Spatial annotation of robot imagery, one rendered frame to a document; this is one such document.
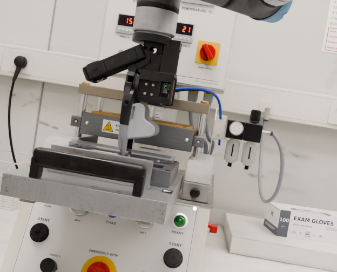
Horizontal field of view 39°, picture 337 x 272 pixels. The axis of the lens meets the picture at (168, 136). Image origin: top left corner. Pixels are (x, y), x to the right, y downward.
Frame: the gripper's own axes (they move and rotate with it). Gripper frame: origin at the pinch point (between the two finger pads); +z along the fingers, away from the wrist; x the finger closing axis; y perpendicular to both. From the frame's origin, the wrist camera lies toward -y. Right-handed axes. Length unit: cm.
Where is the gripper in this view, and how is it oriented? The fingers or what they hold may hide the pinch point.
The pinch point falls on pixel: (123, 147)
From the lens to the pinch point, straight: 85.4
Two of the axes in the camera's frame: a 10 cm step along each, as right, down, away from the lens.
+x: 0.9, -0.3, 9.9
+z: -1.6, 9.9, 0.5
